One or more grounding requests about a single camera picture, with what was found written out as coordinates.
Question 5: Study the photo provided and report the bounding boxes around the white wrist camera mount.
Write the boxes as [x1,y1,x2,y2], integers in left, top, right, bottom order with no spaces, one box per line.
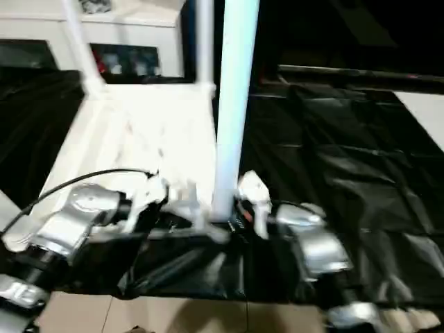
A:
[126,175,171,232]
[237,170,273,239]

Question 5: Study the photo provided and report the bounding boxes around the white plastic table top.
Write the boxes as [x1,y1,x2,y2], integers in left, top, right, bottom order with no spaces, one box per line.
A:
[1,81,232,253]

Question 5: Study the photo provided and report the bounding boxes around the white flat board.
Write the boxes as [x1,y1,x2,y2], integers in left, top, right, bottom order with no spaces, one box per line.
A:
[395,92,444,153]

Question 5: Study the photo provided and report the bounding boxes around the grey object on cabinet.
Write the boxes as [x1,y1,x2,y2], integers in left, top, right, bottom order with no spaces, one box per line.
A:
[78,0,112,15]

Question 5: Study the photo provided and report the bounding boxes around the black plastic mat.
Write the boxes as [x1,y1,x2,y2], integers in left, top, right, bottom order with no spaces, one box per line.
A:
[0,67,444,308]

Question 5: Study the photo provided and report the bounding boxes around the white glass-door cabinet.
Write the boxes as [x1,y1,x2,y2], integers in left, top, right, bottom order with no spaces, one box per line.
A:
[0,0,195,84]

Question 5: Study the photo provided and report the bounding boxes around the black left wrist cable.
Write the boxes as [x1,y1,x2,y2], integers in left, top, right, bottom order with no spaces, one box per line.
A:
[0,168,157,233]

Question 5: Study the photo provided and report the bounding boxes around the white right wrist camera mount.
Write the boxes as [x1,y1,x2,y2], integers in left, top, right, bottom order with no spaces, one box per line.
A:
[237,170,273,239]

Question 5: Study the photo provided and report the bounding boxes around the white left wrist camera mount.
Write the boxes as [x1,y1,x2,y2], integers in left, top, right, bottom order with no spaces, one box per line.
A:
[126,175,171,232]

